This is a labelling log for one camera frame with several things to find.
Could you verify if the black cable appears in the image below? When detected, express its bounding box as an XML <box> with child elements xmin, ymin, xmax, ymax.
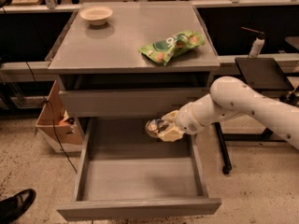
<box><xmin>25</xmin><ymin>61</ymin><xmax>78</xmax><ymax>175</ymax></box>

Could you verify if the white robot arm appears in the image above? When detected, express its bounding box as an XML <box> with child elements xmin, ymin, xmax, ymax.
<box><xmin>158</xmin><ymin>77</ymin><xmax>299</xmax><ymax>149</ymax></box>

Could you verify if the green chip bag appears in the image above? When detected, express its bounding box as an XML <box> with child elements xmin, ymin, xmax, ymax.
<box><xmin>138</xmin><ymin>30</ymin><xmax>205</xmax><ymax>66</ymax></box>

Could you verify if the black leather shoe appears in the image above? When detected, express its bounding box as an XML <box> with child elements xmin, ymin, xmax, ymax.
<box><xmin>0</xmin><ymin>189</ymin><xmax>36</xmax><ymax>224</ymax></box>

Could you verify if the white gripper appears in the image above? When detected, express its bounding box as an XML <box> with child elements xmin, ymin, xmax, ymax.
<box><xmin>158</xmin><ymin>102</ymin><xmax>205</xmax><ymax>142</ymax></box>

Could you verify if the cardboard box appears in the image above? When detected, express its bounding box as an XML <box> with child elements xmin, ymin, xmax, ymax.
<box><xmin>36</xmin><ymin>82</ymin><xmax>83</xmax><ymax>153</ymax></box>

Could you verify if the grey drawer cabinet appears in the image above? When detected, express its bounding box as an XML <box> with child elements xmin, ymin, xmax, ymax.
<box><xmin>47</xmin><ymin>1</ymin><xmax>221</xmax><ymax>135</ymax></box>

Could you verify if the open grey middle drawer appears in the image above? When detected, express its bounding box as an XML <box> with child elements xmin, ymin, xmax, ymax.
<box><xmin>57</xmin><ymin>118</ymin><xmax>221</xmax><ymax>221</ymax></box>

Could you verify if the white paper bowl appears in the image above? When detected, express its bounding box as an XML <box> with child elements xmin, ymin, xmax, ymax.
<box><xmin>79</xmin><ymin>7</ymin><xmax>113</xmax><ymax>26</ymax></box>

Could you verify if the closed grey top drawer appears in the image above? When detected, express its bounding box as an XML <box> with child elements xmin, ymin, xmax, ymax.
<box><xmin>59</xmin><ymin>88</ymin><xmax>207</xmax><ymax>118</ymax></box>

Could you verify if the white squeeze bottle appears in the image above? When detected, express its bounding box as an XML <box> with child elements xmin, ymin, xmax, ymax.
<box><xmin>249</xmin><ymin>33</ymin><xmax>265</xmax><ymax>58</ymax></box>

